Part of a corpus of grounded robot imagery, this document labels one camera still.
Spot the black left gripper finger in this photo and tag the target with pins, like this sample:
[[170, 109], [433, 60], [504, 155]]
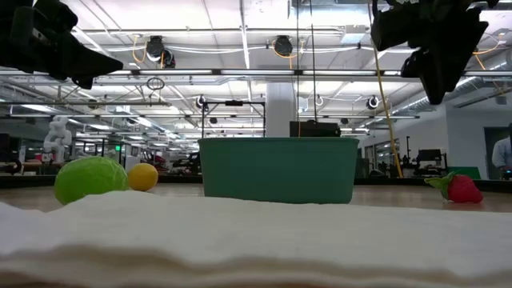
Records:
[[84, 54], [88, 70]]

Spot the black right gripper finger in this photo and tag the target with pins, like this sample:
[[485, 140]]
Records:
[[434, 68], [460, 56]]

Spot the green toy cabbage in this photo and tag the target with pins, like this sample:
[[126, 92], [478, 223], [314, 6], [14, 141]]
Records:
[[90, 178]]

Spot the yellow toy lemon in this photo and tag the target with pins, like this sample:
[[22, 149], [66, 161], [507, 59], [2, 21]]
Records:
[[142, 177]]

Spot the red toy strawberry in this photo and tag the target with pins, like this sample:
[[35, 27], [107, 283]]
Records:
[[464, 190]]

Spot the teal plastic tupperware container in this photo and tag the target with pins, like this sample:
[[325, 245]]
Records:
[[280, 170]]

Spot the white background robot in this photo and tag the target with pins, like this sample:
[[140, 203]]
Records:
[[58, 138]]

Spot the black monitor on stand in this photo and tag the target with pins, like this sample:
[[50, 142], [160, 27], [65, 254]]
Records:
[[429, 155]]

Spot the person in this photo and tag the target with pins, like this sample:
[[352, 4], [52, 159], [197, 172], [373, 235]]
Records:
[[502, 154]]

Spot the white building pillar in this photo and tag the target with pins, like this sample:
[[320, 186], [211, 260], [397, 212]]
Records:
[[280, 110]]

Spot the white folded cloth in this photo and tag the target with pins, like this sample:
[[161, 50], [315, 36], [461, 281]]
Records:
[[256, 240]]

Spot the black aluminium table frame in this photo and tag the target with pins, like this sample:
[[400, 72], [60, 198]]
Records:
[[400, 182]]

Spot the black background rig frame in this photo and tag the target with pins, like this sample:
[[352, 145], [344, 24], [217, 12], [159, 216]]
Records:
[[234, 103]]

